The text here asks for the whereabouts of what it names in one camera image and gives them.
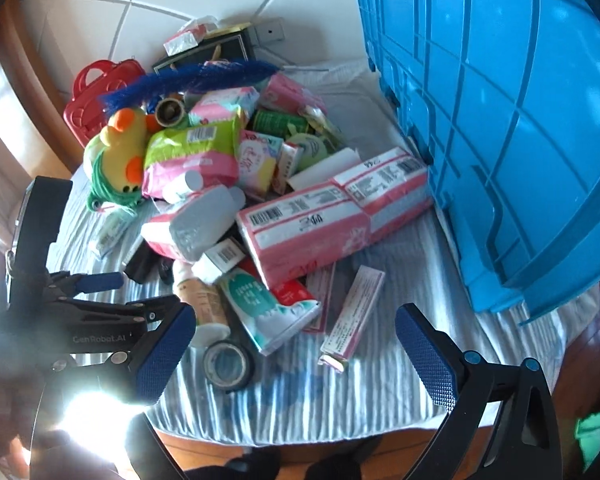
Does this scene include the green pink sanitary pad pack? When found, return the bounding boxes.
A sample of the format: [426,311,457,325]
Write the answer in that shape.
[142,117,242,200]

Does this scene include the black gift box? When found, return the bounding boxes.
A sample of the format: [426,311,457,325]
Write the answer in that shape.
[151,24,256,73]

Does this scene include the black tape roll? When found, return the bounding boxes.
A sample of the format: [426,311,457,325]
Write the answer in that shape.
[202,340,254,392]

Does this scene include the blue plastic storage crate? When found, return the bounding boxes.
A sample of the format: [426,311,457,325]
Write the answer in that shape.
[358,0,600,318]

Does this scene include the long pink white medicine box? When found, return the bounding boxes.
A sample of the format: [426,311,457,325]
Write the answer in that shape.
[317,266,386,373]

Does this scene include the blue fuzzy duster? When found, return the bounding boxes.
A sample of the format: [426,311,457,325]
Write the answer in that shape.
[99,60,280,116]

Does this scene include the Kotex mini pad pack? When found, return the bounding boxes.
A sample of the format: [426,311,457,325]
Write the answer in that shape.
[237,130,283,202]

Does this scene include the wall socket plate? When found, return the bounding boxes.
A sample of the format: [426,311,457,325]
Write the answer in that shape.
[252,18,286,47]

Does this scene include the small white barcode box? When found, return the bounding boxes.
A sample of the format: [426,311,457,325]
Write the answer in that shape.
[192,238,246,285]

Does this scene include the white medicine bottle beige label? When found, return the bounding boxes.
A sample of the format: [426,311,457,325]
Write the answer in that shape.
[172,260,230,349]

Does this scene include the white foil pouch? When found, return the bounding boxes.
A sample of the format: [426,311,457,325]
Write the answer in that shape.
[88,207,137,260]

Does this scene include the white paper roll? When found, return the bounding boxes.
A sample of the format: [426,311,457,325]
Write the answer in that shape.
[287,148,361,191]

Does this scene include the pink white tissue pack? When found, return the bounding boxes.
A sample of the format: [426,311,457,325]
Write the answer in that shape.
[236,182,370,288]
[332,148,434,244]

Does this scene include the teal white pouch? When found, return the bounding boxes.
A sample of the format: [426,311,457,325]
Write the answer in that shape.
[220,266,322,356]

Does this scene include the yellow green duck plush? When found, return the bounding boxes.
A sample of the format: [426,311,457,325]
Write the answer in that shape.
[83,107,151,211]

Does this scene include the red plastic toy suitcase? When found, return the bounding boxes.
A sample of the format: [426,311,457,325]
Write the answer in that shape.
[64,58,145,148]

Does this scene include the small red white box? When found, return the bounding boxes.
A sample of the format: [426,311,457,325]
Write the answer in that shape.
[272,142,303,195]

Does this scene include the pink floral tissue pack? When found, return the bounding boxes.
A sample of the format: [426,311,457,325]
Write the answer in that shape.
[258,73,326,115]

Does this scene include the red white tissue packet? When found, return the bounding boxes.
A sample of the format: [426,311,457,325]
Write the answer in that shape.
[163,15,218,56]

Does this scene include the green one-eyed monster plush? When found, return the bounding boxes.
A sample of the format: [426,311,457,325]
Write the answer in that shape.
[286,132,336,171]

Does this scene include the dark green can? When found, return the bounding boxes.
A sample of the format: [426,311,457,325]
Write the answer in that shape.
[249,110,311,140]

